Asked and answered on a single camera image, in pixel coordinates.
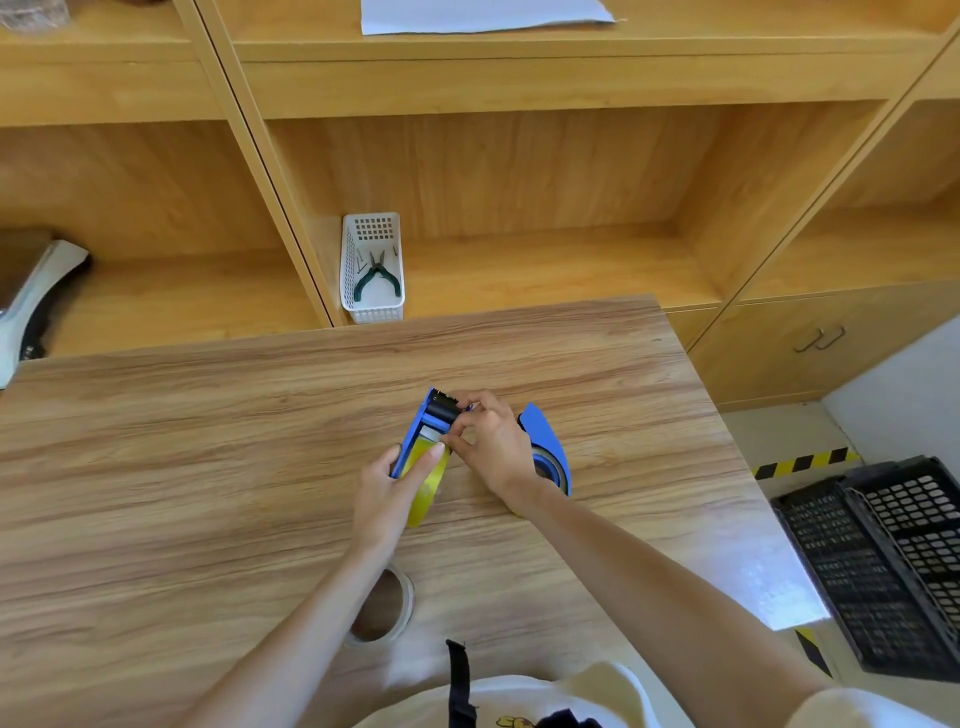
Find person's right hand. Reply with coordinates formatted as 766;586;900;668
442;389;538;513

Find person's left hand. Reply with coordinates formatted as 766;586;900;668
352;442;448;562

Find blue tape dispenser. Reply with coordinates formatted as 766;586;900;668
389;386;472;481
515;402;574;500

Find clear tape roll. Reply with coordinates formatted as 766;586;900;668
344;563;416;650

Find person's left forearm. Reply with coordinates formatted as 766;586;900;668
178;539;403;728

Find person's right forearm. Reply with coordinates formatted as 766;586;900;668
508;479;838;728

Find white plastic basket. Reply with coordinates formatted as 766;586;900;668
341;212;406;325

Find white shirt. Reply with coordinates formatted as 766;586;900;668
352;659;960;728

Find wooden shelf cabinet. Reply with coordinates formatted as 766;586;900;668
0;0;960;410

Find black plastic crate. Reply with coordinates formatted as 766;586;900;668
770;479;960;684
843;455;960;646

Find white electronic scale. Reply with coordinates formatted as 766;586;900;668
0;227;93;391

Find white paper sheet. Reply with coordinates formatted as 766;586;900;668
359;0;618;37

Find clear plastic water bottle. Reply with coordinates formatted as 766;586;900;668
0;0;71;33

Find black shoulder strap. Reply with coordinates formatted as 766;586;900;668
446;638;479;728

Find green handled pliers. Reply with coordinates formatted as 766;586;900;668
353;249;401;304

